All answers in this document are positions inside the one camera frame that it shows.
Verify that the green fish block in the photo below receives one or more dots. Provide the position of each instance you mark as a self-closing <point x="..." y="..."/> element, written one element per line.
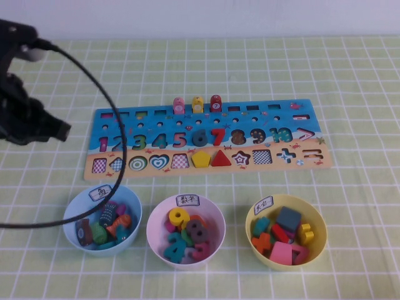
<point x="99" y="233"/>

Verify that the teal number four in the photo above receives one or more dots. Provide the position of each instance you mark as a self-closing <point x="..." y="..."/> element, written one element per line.
<point x="176" y="248"/>

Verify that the pink greater-than sign block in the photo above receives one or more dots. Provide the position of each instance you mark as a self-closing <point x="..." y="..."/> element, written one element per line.
<point x="300" y="253"/>

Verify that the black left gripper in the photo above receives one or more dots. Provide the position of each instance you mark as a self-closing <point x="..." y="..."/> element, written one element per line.
<point x="18" y="118"/>

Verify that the wooden number puzzle board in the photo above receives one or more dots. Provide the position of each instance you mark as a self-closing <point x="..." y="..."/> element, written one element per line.
<point x="200" y="125"/>

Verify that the red triangle block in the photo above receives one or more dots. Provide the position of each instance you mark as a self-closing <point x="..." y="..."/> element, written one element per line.
<point x="220" y="159"/>

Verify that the orange fish block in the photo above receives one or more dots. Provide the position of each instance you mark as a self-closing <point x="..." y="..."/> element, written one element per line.
<point x="120" y="224"/>

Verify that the light blue bowl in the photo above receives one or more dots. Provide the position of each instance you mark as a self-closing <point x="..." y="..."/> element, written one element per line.
<point x="131" y="200"/>

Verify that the paper label on yellow bowl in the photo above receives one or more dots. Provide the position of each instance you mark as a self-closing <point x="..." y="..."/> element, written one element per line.
<point x="264" y="205"/>

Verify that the red rectangular block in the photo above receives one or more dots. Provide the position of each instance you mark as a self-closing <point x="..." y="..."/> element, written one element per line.
<point x="279" y="233"/>

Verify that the grey-blue number six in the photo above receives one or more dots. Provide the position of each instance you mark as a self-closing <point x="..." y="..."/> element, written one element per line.
<point x="200" y="139"/>

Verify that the magenta fish block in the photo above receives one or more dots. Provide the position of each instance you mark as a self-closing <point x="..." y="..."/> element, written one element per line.
<point x="122" y="210"/>

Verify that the yellow equals sign block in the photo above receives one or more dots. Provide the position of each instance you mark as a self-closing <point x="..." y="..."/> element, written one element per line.
<point x="305" y="234"/>

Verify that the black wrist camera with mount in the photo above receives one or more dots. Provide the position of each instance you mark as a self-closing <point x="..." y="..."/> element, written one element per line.
<point x="15" y="37"/>

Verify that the brown fish block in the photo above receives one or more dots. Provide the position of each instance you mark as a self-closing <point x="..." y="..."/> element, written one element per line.
<point x="82" y="234"/>

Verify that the pink trapezoid block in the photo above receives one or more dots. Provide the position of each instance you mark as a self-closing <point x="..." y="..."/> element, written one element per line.
<point x="280" y="252"/>

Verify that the pink fish block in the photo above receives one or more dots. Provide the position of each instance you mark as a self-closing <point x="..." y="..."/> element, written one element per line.
<point x="178" y="105"/>

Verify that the dark striped fish block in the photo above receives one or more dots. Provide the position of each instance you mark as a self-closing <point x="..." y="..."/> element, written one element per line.
<point x="107" y="214"/>

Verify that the red fish block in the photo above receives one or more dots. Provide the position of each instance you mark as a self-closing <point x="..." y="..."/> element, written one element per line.
<point x="216" y="103"/>

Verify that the yellow fish block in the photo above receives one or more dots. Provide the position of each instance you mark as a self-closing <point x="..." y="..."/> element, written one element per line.
<point x="197" y="105"/>

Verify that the yellow bowl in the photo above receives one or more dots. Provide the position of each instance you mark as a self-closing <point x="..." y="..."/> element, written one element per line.
<point x="315" y="215"/>

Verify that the yellow pentagon block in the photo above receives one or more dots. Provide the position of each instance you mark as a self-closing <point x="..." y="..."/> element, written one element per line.
<point x="200" y="160"/>

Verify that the paper label on blue bowl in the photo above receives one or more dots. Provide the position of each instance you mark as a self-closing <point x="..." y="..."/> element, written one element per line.
<point x="98" y="194"/>

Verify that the pink bowl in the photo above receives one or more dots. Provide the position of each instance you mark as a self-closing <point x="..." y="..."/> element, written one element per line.
<point x="215" y="218"/>

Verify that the magenta number three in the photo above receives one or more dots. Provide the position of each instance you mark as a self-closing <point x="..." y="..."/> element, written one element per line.
<point x="201" y="251"/>

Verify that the orange number piece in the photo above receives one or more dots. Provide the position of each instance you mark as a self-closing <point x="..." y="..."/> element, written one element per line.
<point x="197" y="218"/>

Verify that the orange cross sign block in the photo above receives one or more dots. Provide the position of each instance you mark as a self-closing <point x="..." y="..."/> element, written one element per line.
<point x="262" y="243"/>

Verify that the teal plus sign block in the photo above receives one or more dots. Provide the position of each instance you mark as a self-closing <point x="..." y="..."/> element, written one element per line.
<point x="261" y="226"/>

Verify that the yellow number nine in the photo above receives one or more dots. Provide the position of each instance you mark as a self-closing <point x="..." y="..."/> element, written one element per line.
<point x="178" y="218"/>

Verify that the teal fish block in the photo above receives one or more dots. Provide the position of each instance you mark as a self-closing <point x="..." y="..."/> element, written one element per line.
<point x="107" y="245"/>

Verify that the red number seven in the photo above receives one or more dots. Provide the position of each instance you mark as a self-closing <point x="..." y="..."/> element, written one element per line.
<point x="219" y="136"/>

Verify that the green number piece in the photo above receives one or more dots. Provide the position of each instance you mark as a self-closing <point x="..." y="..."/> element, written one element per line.
<point x="187" y="238"/>

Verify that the grey-brown number eight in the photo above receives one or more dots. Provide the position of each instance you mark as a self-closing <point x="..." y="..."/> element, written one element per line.
<point x="197" y="231"/>

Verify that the paper label on pink bowl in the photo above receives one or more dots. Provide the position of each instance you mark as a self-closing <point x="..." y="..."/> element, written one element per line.
<point x="188" y="200"/>

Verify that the dark grey square block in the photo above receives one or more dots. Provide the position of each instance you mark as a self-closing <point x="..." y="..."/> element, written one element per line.
<point x="289" y="218"/>

